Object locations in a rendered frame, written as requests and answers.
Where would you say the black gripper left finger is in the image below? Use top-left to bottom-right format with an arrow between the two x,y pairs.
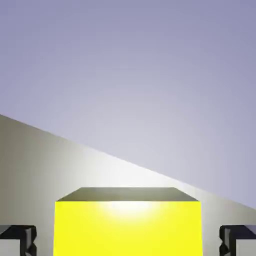
0,224 -> 38,256

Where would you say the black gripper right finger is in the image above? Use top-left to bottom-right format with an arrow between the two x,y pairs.
218,224 -> 256,256

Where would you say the large yellow box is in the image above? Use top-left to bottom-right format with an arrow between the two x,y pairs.
52,200 -> 204,256

